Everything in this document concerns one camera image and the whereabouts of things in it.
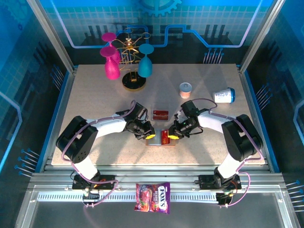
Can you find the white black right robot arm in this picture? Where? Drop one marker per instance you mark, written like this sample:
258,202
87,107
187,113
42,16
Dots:
211,118

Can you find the white cup with blue lid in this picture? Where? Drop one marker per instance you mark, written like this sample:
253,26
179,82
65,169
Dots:
223,96

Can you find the small orange tin can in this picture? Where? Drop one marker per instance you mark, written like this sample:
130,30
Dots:
185,91

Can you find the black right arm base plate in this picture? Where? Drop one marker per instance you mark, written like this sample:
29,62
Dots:
206,181

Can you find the purple Fox's candy bag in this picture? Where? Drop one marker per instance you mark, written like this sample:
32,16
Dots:
153,198

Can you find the small black connector board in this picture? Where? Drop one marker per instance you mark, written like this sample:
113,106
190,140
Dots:
224,199
91,196

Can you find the pink wine glass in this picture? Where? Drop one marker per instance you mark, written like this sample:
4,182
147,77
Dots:
112,69

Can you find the aluminium frame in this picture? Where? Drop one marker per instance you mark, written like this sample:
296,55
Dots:
154,174

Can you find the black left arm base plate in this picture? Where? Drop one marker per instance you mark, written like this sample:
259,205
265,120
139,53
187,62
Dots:
107,181

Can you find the blue wine glass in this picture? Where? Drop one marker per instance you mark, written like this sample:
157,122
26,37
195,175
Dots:
145,67

